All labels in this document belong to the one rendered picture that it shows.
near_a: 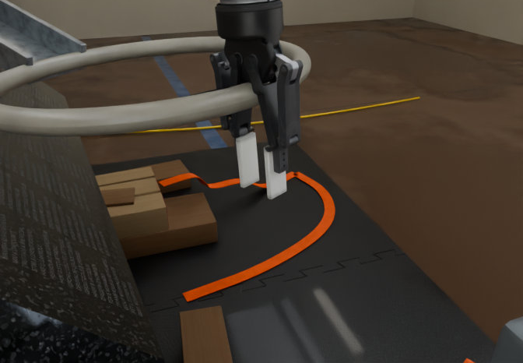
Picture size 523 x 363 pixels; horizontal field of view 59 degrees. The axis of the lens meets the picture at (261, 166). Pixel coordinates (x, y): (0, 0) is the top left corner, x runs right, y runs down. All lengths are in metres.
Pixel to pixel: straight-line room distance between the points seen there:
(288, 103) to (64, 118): 0.24
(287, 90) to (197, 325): 0.93
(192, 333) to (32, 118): 0.89
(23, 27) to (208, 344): 0.86
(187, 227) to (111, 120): 1.28
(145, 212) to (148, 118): 1.21
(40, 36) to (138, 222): 0.88
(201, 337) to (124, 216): 0.58
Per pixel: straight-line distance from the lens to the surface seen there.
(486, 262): 1.93
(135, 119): 0.50
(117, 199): 1.76
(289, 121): 0.52
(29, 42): 1.02
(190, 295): 1.60
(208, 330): 1.32
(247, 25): 0.51
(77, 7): 5.80
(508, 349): 0.46
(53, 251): 0.72
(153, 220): 1.72
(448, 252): 1.93
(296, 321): 1.51
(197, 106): 0.51
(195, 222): 1.78
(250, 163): 0.61
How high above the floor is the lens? 1.09
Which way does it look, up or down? 27 degrees down
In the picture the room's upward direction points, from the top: straight up
